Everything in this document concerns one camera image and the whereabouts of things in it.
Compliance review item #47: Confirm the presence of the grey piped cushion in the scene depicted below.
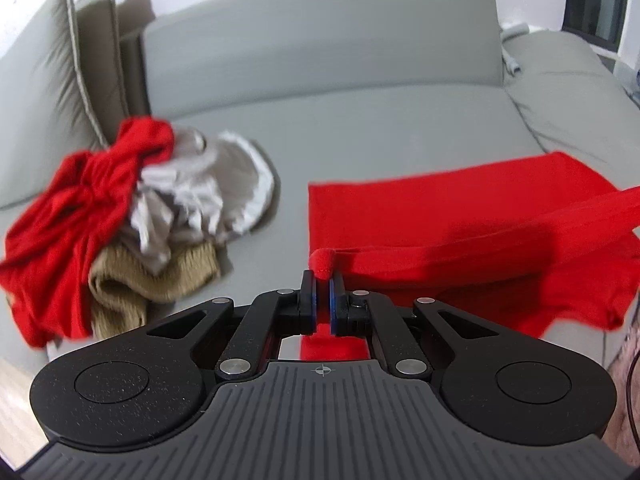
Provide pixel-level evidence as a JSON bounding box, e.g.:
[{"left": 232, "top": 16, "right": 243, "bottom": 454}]
[{"left": 1, "top": 0, "right": 107, "bottom": 207}]

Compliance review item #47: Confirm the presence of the dark window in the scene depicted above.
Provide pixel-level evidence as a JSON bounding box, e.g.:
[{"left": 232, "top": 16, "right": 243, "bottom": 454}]
[{"left": 562, "top": 0, "right": 627, "bottom": 52}]

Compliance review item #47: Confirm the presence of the red t-shirt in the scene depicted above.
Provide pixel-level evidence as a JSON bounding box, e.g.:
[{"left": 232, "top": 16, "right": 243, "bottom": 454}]
[{"left": 308, "top": 152, "right": 639, "bottom": 337}]

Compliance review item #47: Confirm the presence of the white grey garment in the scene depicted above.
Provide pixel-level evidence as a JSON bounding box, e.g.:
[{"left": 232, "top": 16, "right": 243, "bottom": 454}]
[{"left": 120, "top": 128, "right": 276, "bottom": 275}]

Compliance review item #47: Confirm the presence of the person's right hand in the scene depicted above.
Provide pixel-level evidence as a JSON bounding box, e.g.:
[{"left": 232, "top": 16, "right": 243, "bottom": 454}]
[{"left": 603, "top": 322, "right": 639, "bottom": 467}]

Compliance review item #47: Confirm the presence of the grey fabric sofa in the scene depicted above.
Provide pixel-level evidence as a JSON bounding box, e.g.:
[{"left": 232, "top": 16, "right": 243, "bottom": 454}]
[{"left": 141, "top": 0, "right": 639, "bottom": 299}]

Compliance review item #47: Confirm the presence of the brown grey back cushion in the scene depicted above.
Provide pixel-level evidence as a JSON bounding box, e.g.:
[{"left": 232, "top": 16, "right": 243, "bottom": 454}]
[{"left": 76, "top": 0, "right": 154, "bottom": 143}]

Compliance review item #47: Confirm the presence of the tan knitted garment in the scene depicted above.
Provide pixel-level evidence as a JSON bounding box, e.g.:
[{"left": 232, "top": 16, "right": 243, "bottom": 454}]
[{"left": 88, "top": 242, "right": 220, "bottom": 340}]

